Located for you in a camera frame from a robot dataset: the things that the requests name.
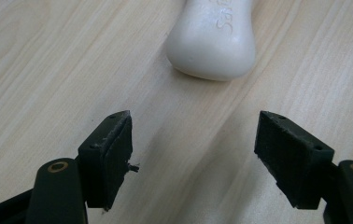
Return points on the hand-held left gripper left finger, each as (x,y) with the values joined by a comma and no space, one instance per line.
(103,161)

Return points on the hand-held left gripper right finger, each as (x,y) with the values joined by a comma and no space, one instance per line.
(293,161)

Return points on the white soap bar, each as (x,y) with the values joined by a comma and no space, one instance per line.
(213,39)

